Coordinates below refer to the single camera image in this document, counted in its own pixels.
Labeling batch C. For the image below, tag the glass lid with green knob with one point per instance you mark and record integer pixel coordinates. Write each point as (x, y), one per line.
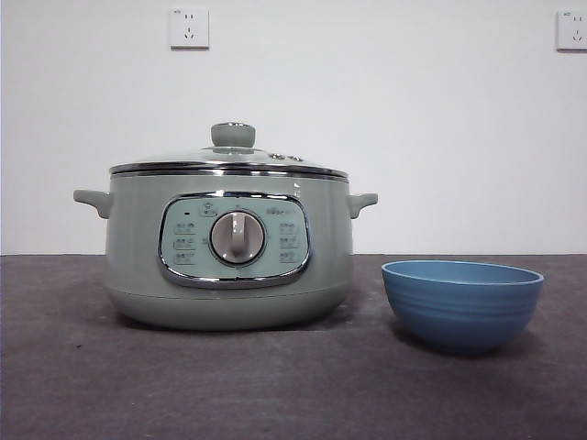
(232, 134)

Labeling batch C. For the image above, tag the pale green electric steamer pot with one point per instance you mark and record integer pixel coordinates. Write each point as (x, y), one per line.
(133, 261)

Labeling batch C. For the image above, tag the blue ribbed bowl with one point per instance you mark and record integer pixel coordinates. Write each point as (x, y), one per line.
(463, 316)

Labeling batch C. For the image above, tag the white wall socket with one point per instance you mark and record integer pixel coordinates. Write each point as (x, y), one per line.
(572, 30)
(190, 28)

